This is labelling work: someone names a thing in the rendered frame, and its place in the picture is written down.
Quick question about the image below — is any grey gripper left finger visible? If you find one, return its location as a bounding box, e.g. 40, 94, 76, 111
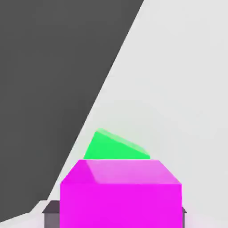
0, 200, 61, 228

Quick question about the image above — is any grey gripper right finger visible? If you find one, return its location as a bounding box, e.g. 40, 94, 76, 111
181, 207, 188, 228

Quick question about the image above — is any small magenta cube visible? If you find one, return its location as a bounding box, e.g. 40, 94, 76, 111
60, 159, 183, 228

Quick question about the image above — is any small green cube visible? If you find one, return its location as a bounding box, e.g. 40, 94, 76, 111
83, 127, 151, 160

